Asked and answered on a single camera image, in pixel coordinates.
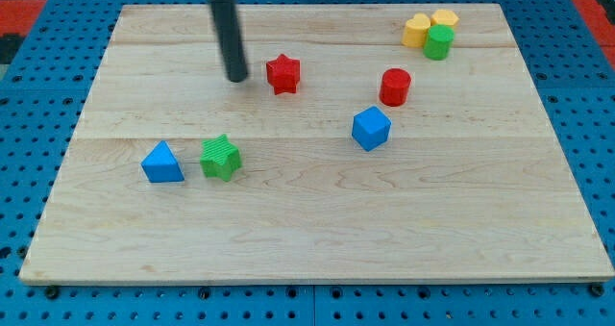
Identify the yellow hexagon block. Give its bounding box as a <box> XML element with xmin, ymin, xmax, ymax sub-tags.
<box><xmin>430</xmin><ymin>9</ymin><xmax>459</xmax><ymax>30</ymax></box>

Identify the green cylinder block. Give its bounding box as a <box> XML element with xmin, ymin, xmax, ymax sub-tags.
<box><xmin>423</xmin><ymin>24</ymin><xmax>455</xmax><ymax>61</ymax></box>

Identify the light wooden board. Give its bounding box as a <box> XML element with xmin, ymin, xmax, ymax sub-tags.
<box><xmin>20</xmin><ymin>4</ymin><xmax>614</xmax><ymax>286</ymax></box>

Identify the blue triangle block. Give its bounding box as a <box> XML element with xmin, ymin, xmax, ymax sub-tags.
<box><xmin>140</xmin><ymin>140</ymin><xmax>185</xmax><ymax>183</ymax></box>

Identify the blue cube block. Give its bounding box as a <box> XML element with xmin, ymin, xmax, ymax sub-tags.
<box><xmin>352</xmin><ymin>106</ymin><xmax>391</xmax><ymax>151</ymax></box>

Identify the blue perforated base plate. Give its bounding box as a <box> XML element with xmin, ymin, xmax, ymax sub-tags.
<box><xmin>1</xmin><ymin>0</ymin><xmax>614</xmax><ymax>325</ymax></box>

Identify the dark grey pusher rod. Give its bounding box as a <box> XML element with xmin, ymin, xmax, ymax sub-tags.
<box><xmin>209</xmin><ymin>0</ymin><xmax>249</xmax><ymax>83</ymax></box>

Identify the yellow heart block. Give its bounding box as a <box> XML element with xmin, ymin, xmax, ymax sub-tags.
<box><xmin>402</xmin><ymin>13</ymin><xmax>431</xmax><ymax>48</ymax></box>

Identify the red star block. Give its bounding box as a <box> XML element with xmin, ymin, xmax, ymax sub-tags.
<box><xmin>265</xmin><ymin>54</ymin><xmax>301</xmax><ymax>95</ymax></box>

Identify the red cylinder block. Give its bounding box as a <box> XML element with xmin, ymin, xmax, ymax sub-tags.
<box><xmin>379</xmin><ymin>68</ymin><xmax>412</xmax><ymax>107</ymax></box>

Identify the green star block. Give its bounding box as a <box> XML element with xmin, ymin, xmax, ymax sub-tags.
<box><xmin>200</xmin><ymin>134</ymin><xmax>242</xmax><ymax>182</ymax></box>

